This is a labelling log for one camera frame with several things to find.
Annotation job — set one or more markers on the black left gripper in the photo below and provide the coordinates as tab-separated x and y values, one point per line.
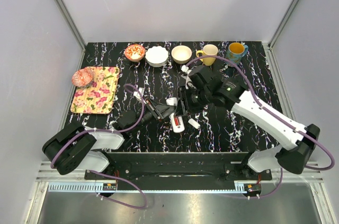
160	110

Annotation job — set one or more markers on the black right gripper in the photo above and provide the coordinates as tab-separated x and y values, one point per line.
184	99

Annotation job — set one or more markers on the white remote control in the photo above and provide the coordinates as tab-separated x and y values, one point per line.
176	129

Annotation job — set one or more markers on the red orange battery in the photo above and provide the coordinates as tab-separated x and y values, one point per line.
177	123

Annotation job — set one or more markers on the white battery cover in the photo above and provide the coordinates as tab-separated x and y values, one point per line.
194	123

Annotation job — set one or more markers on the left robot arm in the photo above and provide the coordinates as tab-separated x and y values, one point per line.
75	145

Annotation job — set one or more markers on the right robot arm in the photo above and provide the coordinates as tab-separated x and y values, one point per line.
294	149

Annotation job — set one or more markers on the yellow mug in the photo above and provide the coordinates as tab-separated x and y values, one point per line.
209	50

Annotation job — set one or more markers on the cream round bowl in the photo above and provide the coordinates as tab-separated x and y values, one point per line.
181	54

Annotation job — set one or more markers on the blue butterfly mug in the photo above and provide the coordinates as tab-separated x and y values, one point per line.
236	51

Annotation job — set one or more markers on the white scalloped bowl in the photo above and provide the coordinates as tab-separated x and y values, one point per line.
156	56

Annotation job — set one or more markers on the red patterned small bowl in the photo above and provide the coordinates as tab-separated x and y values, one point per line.
134	52

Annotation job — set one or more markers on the floral rectangular tray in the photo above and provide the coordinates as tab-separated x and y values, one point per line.
97	97

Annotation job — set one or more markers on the pink patterned bowl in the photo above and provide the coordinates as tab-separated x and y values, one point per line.
83	77

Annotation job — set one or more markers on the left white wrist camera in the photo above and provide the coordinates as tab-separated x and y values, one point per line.
139	94

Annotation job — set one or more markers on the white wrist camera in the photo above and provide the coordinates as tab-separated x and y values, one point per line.
139	94
188	82

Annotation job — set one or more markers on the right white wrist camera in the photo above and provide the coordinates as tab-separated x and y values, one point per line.
188	82

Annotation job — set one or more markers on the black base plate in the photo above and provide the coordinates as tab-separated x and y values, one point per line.
209	172

